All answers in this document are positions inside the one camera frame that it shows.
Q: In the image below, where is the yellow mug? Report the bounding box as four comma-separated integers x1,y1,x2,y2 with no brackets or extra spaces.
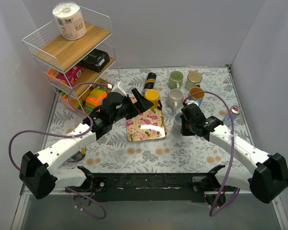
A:
144,89,163,110

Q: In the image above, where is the black cylindrical bottle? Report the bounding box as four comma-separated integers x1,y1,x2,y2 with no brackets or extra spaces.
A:
143,72,156,93

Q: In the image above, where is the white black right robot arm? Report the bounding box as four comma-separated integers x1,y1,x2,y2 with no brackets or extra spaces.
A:
181,103,288,204

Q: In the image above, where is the orange snack bag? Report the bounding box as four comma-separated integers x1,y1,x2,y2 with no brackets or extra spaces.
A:
47,68,62,82

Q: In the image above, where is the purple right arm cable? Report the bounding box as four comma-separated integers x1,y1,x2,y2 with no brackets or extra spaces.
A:
184,91,240,217

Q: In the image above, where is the white grey mug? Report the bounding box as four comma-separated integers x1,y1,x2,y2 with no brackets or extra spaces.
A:
167,89,184,112

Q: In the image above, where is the pink snack box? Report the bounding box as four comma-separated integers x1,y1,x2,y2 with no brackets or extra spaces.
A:
56,65,82,86

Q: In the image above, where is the cream mug with black handle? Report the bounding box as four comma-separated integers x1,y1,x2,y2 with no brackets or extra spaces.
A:
186,71,203,90

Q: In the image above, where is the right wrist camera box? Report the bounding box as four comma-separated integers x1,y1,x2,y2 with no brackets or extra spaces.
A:
183,98,199,107

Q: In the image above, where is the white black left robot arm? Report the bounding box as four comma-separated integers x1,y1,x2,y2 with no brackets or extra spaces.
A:
20,89,153,199

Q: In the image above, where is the black box on shelf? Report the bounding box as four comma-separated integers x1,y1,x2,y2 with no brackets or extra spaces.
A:
78,49,110,73

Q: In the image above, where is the blue white drink can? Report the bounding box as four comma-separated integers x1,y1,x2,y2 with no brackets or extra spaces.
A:
222,105,241,127

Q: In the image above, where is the wrapped toilet paper roll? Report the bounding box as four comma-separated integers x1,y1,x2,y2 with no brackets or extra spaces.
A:
52,2,87,41

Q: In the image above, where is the white wire shelf rack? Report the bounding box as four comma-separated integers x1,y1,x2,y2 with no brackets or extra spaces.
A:
22,7,120,114

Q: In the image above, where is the floral serving tray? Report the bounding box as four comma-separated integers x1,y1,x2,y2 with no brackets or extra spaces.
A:
126,109,168,142

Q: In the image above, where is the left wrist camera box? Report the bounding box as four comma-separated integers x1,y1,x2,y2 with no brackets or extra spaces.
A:
107,81,127,96

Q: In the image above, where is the blue glazed mug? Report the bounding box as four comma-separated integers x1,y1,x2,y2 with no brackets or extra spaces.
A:
188,86,205,106

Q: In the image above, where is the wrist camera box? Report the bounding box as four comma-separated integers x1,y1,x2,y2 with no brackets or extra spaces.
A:
183,98,199,107
107,81,127,96

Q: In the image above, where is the light green ceramic mug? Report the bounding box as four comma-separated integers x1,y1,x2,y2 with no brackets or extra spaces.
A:
168,70,184,89

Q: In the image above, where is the orange yellow sponge pack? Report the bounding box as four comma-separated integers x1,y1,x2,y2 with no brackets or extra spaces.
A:
85,86,108,112

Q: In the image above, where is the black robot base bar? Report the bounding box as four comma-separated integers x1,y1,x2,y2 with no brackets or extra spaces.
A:
64,171,228,203

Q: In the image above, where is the colourful sponge stack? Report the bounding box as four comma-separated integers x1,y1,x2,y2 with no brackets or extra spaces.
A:
59,91,82,111

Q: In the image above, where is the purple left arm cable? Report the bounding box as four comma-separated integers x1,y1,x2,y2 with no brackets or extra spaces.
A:
9,82,111,220

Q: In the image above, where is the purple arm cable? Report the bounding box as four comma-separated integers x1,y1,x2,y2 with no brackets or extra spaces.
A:
9,82,111,220
184,91,240,217

